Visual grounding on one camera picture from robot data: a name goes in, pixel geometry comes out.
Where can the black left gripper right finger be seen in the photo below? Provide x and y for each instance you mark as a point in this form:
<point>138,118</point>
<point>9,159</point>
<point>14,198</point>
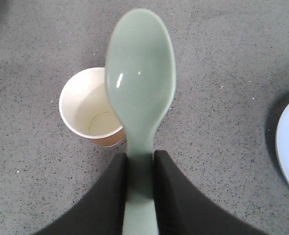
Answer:
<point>182,209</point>

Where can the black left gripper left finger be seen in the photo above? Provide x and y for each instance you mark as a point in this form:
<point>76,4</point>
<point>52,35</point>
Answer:
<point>101,210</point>

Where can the brown paper cup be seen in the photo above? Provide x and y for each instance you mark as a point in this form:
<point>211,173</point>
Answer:
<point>85,110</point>

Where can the mint green plastic spoon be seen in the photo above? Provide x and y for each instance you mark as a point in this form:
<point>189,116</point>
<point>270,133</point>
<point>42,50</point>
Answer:
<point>140,81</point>

